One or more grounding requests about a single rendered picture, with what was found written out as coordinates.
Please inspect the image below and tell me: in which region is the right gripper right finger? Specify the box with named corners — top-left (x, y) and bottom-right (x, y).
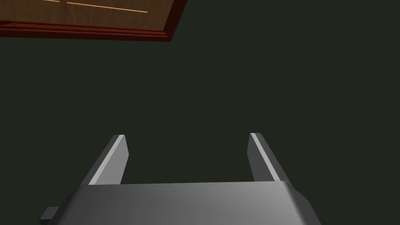
top-left (246, 132), bottom-right (289, 182)

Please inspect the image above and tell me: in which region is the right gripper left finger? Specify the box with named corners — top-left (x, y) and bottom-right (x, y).
top-left (82, 134), bottom-right (130, 186)

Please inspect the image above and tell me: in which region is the brown wooden door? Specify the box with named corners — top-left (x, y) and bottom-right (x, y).
top-left (0, 0), bottom-right (175, 33)

